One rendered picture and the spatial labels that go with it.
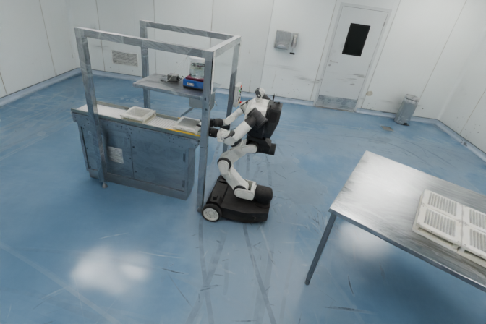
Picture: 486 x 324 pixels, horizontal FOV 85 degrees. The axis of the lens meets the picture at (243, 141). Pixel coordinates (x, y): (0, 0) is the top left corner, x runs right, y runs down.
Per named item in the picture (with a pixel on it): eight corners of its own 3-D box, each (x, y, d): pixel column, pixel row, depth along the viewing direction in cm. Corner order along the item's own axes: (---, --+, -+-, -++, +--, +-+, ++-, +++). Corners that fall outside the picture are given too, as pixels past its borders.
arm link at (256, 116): (254, 130, 220) (266, 118, 219) (254, 130, 211) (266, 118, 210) (244, 120, 220) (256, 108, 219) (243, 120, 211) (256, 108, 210)
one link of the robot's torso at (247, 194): (256, 190, 289) (257, 181, 283) (252, 202, 272) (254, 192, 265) (237, 186, 291) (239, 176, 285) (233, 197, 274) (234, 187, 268)
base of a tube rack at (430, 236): (456, 230, 179) (458, 227, 178) (455, 252, 162) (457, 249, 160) (416, 211, 191) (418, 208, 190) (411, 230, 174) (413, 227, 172)
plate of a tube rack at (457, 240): (460, 224, 177) (462, 222, 176) (459, 246, 159) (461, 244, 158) (419, 205, 189) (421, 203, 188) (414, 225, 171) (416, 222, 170)
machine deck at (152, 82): (215, 88, 253) (215, 84, 251) (202, 101, 220) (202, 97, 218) (154, 77, 260) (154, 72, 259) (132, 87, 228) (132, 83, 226)
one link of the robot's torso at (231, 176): (252, 186, 287) (231, 149, 271) (248, 197, 270) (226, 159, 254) (239, 189, 293) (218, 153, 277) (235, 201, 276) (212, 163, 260)
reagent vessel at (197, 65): (208, 75, 242) (210, 54, 233) (202, 79, 228) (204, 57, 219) (192, 72, 243) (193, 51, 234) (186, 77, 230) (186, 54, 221)
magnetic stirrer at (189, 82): (212, 84, 249) (212, 75, 245) (204, 91, 230) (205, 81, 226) (191, 80, 251) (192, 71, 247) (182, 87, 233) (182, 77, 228)
